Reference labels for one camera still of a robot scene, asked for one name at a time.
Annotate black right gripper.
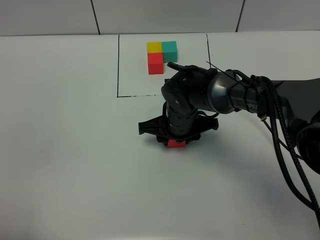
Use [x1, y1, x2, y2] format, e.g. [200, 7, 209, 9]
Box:
[138, 103, 219, 147]

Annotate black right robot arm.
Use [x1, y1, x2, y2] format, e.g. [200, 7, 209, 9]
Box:
[138, 62, 320, 172]

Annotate template red cube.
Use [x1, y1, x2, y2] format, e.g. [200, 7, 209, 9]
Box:
[147, 52, 164, 75]

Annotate template teal cube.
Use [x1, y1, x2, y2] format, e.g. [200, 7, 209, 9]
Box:
[161, 41, 178, 63]

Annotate template yellow cube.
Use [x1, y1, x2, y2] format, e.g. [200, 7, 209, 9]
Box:
[146, 42, 163, 54]

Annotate black braided cable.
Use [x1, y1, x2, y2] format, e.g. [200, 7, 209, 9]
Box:
[258, 76, 320, 226]

